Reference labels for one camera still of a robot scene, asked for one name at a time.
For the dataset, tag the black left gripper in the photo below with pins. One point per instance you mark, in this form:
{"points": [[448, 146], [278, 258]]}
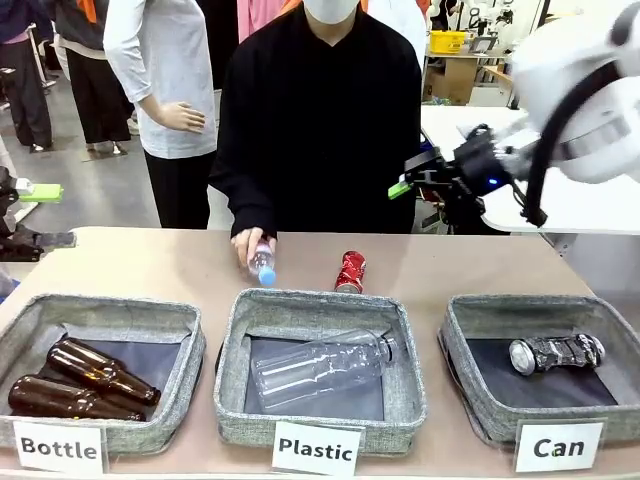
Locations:
{"points": [[6, 200]]}

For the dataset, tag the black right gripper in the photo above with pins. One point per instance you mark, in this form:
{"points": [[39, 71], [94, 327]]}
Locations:
{"points": [[475, 160]]}

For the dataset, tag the brown glass bottle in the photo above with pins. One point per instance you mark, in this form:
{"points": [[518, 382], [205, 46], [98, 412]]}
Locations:
{"points": [[95, 367], [50, 397]]}

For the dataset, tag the small clear water bottle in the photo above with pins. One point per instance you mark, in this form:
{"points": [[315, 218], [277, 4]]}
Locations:
{"points": [[262, 262]]}

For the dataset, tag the large clear plastic bottle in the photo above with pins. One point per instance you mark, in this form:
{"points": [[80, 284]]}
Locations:
{"points": [[320, 367]]}

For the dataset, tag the black crushed can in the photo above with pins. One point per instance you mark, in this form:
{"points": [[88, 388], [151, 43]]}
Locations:
{"points": [[560, 352]]}

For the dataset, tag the red crushed can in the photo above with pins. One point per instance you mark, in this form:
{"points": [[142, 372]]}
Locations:
{"points": [[350, 272]]}

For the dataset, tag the yellow plastic basket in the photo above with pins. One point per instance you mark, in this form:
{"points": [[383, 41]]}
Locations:
{"points": [[450, 42]]}

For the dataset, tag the grey fabric basket plastic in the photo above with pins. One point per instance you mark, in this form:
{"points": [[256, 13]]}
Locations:
{"points": [[320, 310]]}

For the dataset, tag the grey fabric basket can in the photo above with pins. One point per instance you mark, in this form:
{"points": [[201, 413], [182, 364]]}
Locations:
{"points": [[457, 360]]}

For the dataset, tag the grey fabric basket bottle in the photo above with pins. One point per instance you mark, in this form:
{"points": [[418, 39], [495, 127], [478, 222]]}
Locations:
{"points": [[187, 350]]}

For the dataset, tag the white Can label card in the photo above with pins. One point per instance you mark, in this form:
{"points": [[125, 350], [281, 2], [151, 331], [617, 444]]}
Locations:
{"points": [[558, 446]]}

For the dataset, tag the bystander bare hand on hip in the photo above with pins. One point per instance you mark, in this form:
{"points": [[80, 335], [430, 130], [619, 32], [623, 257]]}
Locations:
{"points": [[182, 118]]}

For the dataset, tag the person's bare right hand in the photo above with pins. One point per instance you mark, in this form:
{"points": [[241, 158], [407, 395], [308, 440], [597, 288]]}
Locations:
{"points": [[245, 245]]}

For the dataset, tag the brown cardboard box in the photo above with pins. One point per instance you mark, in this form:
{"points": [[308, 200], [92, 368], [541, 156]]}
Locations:
{"points": [[455, 82]]}

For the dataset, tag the person in black top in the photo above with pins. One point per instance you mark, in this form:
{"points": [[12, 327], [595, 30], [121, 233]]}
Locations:
{"points": [[320, 125]]}

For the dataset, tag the bystander in black trousers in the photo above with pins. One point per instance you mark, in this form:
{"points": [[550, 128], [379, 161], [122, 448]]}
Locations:
{"points": [[95, 90]]}

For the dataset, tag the bystander in dark clothes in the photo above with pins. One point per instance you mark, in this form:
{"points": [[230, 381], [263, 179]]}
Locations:
{"points": [[25, 75]]}

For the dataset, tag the person in white coat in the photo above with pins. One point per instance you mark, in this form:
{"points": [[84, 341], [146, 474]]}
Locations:
{"points": [[400, 20]]}

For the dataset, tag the white background table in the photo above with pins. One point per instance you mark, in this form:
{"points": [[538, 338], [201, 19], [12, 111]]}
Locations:
{"points": [[575, 205]]}

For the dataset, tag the white face mask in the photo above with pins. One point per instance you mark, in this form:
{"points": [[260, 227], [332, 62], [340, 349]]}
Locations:
{"points": [[331, 10]]}

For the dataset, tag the person in white shirt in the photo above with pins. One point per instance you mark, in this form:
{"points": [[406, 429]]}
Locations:
{"points": [[170, 60]]}

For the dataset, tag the white Bottle label card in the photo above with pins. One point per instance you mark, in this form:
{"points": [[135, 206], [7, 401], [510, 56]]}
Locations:
{"points": [[57, 447]]}

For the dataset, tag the white Plastic label card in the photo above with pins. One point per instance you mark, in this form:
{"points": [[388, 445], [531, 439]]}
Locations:
{"points": [[316, 448]]}

